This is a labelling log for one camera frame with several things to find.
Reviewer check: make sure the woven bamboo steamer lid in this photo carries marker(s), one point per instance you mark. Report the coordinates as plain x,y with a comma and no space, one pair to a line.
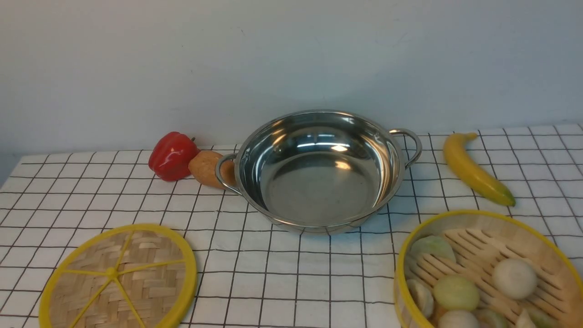
136,276

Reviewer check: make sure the bamboo steamer basket yellow rim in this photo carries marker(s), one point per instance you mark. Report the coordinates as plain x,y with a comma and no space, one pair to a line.
481,240

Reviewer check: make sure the brown potato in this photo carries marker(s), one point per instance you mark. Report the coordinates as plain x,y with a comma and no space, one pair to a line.
202,168

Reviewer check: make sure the white checkered tablecloth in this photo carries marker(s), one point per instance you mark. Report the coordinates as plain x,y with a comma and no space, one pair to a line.
252,274

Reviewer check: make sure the red bell pepper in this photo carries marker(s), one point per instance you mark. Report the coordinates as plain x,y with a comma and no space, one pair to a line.
171,155

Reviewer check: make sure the green leaf dumpling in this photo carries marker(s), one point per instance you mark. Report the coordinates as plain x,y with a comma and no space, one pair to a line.
433,245

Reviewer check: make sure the beige folded dumpling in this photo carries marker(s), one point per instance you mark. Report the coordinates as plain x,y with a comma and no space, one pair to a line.
422,296

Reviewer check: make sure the yellow banana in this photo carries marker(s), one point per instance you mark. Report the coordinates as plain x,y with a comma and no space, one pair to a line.
469,172

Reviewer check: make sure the pale green round bun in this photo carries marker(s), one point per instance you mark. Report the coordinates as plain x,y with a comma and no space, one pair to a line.
454,292

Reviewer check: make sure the white bun front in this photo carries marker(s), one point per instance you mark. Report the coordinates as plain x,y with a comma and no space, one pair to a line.
458,319

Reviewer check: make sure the white round bun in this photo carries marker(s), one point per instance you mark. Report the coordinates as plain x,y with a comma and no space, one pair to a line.
515,278

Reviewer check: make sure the stainless steel two-handled pot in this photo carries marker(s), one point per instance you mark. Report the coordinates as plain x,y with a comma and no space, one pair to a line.
320,172

